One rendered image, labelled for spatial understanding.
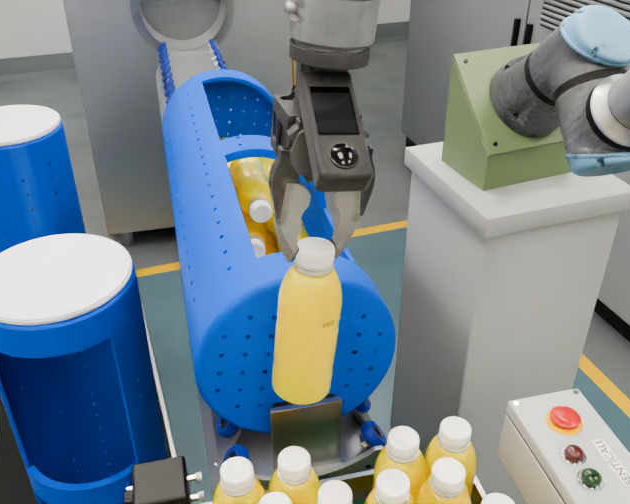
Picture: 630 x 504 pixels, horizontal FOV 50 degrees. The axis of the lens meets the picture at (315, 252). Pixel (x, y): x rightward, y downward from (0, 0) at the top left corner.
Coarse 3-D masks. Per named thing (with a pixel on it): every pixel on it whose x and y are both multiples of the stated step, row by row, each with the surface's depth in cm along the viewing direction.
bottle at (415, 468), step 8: (384, 448) 85; (384, 456) 84; (392, 456) 83; (416, 456) 83; (376, 464) 86; (384, 464) 84; (392, 464) 83; (400, 464) 83; (408, 464) 83; (416, 464) 83; (424, 464) 85; (376, 472) 85; (408, 472) 83; (416, 472) 83; (424, 472) 84; (416, 480) 83; (424, 480) 85; (416, 488) 84; (416, 496) 85
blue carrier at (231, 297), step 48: (192, 96) 146; (240, 96) 161; (192, 144) 128; (240, 144) 121; (192, 192) 115; (192, 240) 105; (240, 240) 95; (192, 288) 98; (240, 288) 87; (192, 336) 93; (240, 336) 88; (384, 336) 94; (240, 384) 93; (336, 384) 97
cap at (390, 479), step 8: (384, 472) 78; (392, 472) 79; (400, 472) 78; (376, 480) 78; (384, 480) 78; (392, 480) 78; (400, 480) 78; (408, 480) 78; (376, 488) 77; (384, 488) 77; (392, 488) 77; (400, 488) 77; (408, 488) 77; (384, 496) 76; (392, 496) 76; (400, 496) 76
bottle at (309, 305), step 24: (288, 288) 68; (312, 288) 67; (336, 288) 68; (288, 312) 68; (312, 312) 67; (336, 312) 69; (288, 336) 70; (312, 336) 69; (336, 336) 71; (288, 360) 71; (312, 360) 70; (288, 384) 72; (312, 384) 72
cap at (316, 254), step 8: (304, 240) 68; (312, 240) 68; (320, 240) 68; (304, 248) 67; (312, 248) 67; (320, 248) 67; (328, 248) 67; (296, 256) 67; (304, 256) 66; (312, 256) 66; (320, 256) 66; (328, 256) 66; (304, 264) 67; (312, 264) 66; (320, 264) 66; (328, 264) 67
